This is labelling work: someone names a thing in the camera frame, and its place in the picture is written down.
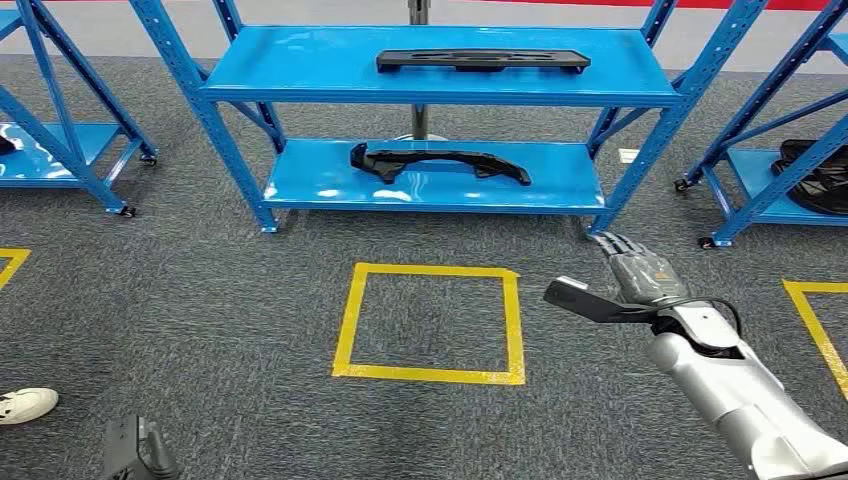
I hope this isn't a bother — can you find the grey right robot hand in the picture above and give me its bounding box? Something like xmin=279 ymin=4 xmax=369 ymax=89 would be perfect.
xmin=591 ymin=231 xmax=692 ymax=307

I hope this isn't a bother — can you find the blue shelf rack with bag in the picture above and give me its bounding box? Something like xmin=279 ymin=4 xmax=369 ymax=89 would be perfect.
xmin=674 ymin=0 xmax=848 ymax=250

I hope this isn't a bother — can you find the curved black plastic part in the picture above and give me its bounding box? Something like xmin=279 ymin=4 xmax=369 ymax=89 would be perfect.
xmin=349 ymin=142 xmax=533 ymax=187

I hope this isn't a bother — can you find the flat black slotted part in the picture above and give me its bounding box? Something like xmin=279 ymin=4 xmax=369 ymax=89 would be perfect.
xmin=375 ymin=48 xmax=592 ymax=75

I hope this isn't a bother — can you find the blue metal shelf rack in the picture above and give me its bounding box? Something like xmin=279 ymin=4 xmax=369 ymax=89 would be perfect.
xmin=129 ymin=0 xmax=770 ymax=237

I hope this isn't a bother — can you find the blue shelf rack with clutter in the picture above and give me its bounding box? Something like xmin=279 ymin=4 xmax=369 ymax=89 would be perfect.
xmin=0 ymin=0 xmax=160 ymax=219

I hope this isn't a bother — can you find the black bag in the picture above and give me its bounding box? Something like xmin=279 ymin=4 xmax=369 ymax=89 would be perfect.
xmin=770 ymin=139 xmax=848 ymax=217

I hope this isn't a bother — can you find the grey metal pole stand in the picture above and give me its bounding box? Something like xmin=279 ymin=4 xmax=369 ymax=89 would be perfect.
xmin=390 ymin=0 xmax=452 ymax=142

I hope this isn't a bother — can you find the person's white shoe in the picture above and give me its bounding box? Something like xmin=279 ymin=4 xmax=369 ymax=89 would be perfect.
xmin=0 ymin=388 xmax=60 ymax=426

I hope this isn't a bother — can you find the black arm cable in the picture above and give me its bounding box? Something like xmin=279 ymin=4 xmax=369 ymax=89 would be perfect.
xmin=652 ymin=298 xmax=745 ymax=339

